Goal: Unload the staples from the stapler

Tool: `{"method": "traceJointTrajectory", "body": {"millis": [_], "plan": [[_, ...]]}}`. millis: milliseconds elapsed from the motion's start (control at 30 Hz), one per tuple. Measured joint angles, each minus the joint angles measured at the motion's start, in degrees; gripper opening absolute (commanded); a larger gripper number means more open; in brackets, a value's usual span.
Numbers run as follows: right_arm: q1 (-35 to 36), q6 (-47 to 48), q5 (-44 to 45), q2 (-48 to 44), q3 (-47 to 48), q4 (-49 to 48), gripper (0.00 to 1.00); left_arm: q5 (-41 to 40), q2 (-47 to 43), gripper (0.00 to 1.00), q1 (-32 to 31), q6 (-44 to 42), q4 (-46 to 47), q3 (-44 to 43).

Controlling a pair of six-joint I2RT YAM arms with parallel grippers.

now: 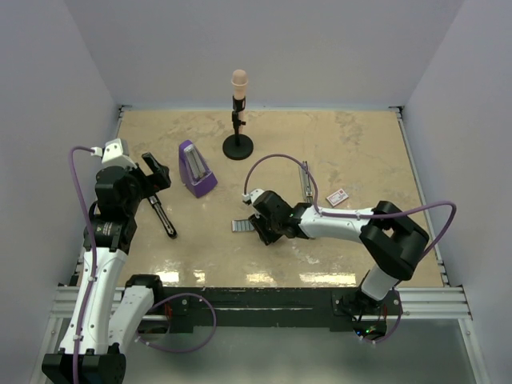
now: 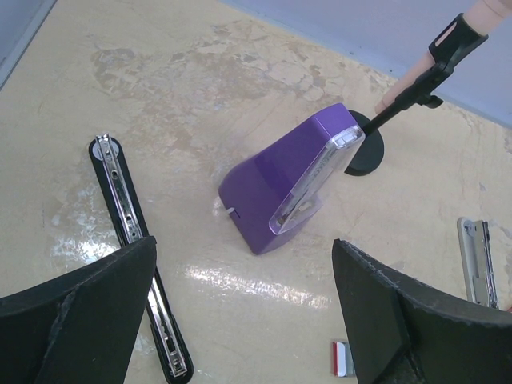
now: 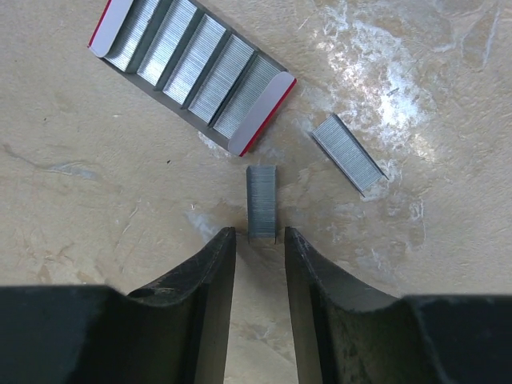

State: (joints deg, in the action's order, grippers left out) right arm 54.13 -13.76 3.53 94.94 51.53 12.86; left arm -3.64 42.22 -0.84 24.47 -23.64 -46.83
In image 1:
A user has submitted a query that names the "microphone on black stand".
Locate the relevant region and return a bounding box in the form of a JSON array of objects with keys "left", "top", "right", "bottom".
[{"left": 222, "top": 70, "right": 254, "bottom": 161}]

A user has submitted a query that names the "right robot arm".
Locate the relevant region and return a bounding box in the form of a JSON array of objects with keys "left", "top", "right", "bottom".
[{"left": 243, "top": 189, "right": 430, "bottom": 314}]

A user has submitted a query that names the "purple cable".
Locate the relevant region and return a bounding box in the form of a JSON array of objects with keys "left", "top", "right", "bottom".
[
  {"left": 70, "top": 146, "right": 101, "bottom": 384},
  {"left": 242, "top": 154, "right": 458, "bottom": 345}
]

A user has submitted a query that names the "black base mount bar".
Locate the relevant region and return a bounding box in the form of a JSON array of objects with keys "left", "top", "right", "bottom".
[{"left": 144, "top": 286, "right": 402, "bottom": 333}]

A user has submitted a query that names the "grey black stapler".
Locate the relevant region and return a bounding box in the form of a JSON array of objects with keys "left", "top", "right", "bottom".
[{"left": 299, "top": 161, "right": 314, "bottom": 204}]

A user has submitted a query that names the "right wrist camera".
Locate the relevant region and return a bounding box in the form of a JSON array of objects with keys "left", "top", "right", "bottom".
[{"left": 242, "top": 188, "right": 265, "bottom": 206}]

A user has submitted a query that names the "staple box sleeve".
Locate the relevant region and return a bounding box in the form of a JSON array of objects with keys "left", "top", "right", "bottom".
[{"left": 326, "top": 189, "right": 349, "bottom": 206}]

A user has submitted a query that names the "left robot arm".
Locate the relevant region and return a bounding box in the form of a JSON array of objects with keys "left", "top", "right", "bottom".
[{"left": 42, "top": 153, "right": 171, "bottom": 383}]

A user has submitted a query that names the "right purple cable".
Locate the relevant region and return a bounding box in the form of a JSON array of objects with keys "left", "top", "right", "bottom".
[{"left": 242, "top": 154, "right": 458, "bottom": 345}]

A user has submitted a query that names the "purple metronome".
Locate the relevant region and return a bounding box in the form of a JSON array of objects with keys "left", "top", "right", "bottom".
[{"left": 178, "top": 140, "right": 218, "bottom": 198}]

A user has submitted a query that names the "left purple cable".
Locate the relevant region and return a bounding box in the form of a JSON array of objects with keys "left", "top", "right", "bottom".
[{"left": 70, "top": 146, "right": 101, "bottom": 384}]

